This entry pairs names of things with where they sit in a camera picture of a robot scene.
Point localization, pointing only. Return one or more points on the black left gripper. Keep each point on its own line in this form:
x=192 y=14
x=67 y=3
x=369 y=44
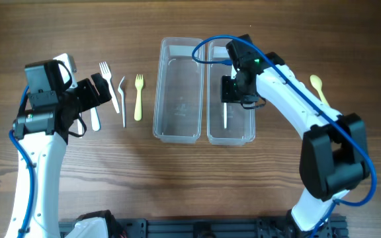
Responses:
x=89 y=91

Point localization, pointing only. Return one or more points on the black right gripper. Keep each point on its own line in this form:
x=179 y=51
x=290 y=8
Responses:
x=228 y=90

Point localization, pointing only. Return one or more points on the yellow plastic spoon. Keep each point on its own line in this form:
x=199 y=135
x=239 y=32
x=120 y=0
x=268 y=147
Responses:
x=317 y=84

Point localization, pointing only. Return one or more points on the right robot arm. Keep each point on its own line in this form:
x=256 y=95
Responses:
x=334 y=164

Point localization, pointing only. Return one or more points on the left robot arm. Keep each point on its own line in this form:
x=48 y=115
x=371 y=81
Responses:
x=35 y=210

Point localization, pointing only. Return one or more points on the clear plastic container right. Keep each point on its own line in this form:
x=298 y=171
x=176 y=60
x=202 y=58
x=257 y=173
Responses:
x=241 y=122

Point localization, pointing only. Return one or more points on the clear plastic container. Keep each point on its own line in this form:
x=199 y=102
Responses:
x=241 y=122
x=179 y=94

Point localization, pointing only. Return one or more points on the clear plastic container left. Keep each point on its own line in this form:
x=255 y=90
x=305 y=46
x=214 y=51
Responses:
x=179 y=94

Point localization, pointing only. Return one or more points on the white plastic fork large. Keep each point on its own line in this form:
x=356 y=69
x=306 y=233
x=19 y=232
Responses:
x=107 y=76

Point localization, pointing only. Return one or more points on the white plastic fork curved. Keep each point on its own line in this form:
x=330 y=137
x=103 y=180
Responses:
x=121 y=91

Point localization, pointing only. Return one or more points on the yellow plastic fork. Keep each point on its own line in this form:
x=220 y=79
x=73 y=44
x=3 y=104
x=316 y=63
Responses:
x=139 y=84

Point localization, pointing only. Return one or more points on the white fork under gripper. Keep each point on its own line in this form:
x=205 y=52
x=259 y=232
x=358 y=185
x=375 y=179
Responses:
x=79 y=125

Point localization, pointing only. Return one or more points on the white fork thick handle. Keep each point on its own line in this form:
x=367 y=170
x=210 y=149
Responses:
x=95 y=122

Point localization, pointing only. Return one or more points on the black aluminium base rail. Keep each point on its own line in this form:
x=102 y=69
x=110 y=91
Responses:
x=263 y=227

